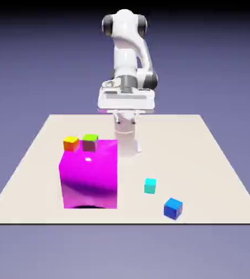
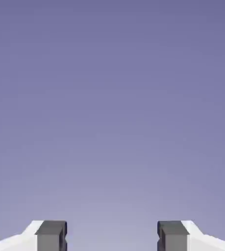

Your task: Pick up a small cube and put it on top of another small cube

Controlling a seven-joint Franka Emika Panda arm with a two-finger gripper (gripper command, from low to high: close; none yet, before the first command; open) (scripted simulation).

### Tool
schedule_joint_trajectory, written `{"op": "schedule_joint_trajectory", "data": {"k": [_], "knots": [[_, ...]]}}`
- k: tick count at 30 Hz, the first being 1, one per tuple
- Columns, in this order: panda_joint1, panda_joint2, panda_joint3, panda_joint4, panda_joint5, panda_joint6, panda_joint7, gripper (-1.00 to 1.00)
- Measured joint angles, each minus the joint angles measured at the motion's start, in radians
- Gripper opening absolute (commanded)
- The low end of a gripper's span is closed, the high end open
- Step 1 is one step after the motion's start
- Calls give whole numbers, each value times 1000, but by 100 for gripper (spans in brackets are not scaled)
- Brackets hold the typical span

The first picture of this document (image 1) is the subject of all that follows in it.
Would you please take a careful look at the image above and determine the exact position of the small yellow cube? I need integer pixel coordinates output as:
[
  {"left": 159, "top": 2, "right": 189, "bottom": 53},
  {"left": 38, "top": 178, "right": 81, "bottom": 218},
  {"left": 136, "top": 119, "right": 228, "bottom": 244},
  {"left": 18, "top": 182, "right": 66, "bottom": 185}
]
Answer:
[{"left": 63, "top": 136, "right": 80, "bottom": 153}]

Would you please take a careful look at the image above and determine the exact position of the large magenta box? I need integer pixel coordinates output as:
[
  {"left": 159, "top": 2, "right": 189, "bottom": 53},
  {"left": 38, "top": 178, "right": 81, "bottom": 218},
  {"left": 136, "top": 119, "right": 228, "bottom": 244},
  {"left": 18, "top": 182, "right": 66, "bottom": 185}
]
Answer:
[{"left": 58, "top": 138, "right": 118, "bottom": 210}]

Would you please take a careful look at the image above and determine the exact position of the small cyan cube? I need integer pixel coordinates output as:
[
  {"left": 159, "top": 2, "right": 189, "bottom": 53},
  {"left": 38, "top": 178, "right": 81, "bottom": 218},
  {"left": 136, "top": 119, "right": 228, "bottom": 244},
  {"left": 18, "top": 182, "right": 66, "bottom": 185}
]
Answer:
[{"left": 143, "top": 177, "right": 157, "bottom": 195}]

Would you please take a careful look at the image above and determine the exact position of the small blue cube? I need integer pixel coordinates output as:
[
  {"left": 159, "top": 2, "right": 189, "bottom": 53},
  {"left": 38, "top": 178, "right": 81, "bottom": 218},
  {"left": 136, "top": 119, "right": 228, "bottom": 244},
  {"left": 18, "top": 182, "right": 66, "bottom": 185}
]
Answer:
[{"left": 163, "top": 197, "right": 184, "bottom": 221}]

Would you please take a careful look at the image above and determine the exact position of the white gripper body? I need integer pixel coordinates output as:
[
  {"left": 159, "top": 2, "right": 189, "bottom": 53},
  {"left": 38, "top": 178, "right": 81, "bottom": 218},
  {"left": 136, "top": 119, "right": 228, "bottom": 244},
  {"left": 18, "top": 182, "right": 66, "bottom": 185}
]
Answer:
[{"left": 97, "top": 86, "right": 156, "bottom": 114}]

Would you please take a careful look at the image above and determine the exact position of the small green cube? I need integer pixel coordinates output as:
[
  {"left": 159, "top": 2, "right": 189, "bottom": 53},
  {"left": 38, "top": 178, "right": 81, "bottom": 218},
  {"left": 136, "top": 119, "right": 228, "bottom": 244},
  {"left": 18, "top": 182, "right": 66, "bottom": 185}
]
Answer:
[{"left": 82, "top": 134, "right": 100, "bottom": 153}]

